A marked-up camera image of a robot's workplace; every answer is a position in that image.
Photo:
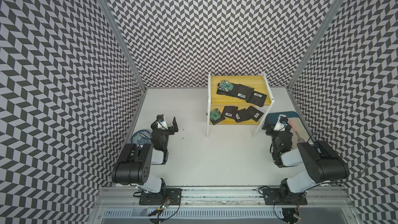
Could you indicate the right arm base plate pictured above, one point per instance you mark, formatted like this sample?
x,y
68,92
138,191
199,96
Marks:
x,y
284,196

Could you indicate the green floral tea bag top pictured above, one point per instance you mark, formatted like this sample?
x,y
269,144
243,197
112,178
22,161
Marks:
x,y
225,86

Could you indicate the pink handled metal spoon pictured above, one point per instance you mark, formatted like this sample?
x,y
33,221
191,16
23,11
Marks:
x,y
299,138

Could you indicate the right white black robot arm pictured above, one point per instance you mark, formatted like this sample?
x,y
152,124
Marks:
x,y
321,162

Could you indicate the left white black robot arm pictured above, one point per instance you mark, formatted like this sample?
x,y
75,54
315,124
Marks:
x,y
146,149

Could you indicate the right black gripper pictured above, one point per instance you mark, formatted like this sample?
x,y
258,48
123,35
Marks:
x,y
269,128

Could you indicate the blue white ceramic bowl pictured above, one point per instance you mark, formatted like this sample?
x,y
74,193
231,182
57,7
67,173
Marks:
x,y
141,137

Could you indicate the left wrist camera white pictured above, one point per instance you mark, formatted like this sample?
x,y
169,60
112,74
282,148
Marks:
x,y
161,123

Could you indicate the green floral tea bag lower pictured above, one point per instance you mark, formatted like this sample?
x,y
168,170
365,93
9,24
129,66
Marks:
x,y
215,116

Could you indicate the green floral tea bag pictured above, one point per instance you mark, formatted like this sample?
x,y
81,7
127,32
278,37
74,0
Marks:
x,y
215,116
225,86

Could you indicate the teal tray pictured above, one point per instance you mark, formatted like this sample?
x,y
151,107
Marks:
x,y
271,119

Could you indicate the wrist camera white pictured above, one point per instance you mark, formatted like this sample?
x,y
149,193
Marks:
x,y
161,123
281,123

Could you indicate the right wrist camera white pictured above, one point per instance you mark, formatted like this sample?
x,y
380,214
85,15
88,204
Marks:
x,y
281,123

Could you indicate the aluminium front rail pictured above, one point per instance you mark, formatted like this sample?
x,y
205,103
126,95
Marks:
x,y
250,196

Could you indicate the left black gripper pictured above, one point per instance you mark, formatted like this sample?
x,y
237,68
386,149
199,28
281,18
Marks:
x,y
170,128

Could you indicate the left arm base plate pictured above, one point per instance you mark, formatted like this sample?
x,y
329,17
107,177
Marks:
x,y
152,199

